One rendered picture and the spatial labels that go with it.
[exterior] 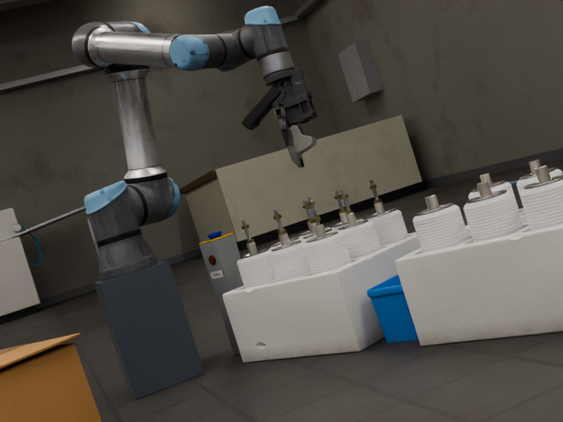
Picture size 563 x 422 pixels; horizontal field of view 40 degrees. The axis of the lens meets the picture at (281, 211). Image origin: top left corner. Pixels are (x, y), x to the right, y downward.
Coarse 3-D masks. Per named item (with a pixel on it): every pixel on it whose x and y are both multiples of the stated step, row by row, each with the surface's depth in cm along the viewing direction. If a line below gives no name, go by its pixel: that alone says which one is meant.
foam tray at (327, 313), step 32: (384, 256) 176; (256, 288) 181; (288, 288) 174; (320, 288) 167; (352, 288) 166; (256, 320) 184; (288, 320) 176; (320, 320) 170; (352, 320) 164; (256, 352) 186; (288, 352) 179; (320, 352) 172; (352, 352) 165
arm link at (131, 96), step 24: (120, 24) 197; (120, 72) 197; (144, 72) 201; (120, 96) 201; (144, 96) 202; (120, 120) 203; (144, 120) 202; (144, 144) 202; (144, 168) 203; (144, 192) 201; (168, 192) 206; (168, 216) 209
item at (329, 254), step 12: (324, 240) 170; (336, 240) 170; (312, 252) 171; (324, 252) 170; (336, 252) 170; (348, 252) 173; (312, 264) 171; (324, 264) 170; (336, 264) 170; (348, 264) 171
